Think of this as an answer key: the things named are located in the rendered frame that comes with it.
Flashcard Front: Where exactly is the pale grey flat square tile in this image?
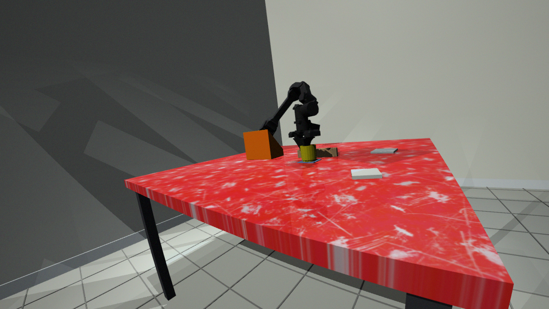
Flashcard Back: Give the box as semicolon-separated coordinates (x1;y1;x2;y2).
371;148;398;154

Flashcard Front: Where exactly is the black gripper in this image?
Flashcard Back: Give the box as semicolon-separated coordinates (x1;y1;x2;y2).
288;118;320;148

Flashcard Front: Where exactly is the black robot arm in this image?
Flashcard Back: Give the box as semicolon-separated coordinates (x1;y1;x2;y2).
259;81;320;136

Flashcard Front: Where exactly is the tan flat bar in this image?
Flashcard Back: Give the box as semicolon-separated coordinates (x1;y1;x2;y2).
297;147;338;158

